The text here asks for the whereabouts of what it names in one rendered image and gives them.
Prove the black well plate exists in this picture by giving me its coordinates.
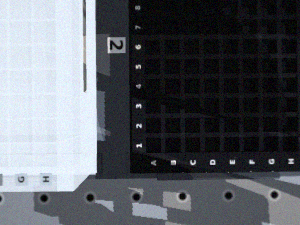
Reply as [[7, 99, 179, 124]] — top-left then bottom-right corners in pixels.
[[129, 0, 300, 174]]

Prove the grey flat base plate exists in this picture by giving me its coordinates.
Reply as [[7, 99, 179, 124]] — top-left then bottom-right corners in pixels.
[[0, 176, 300, 225]]

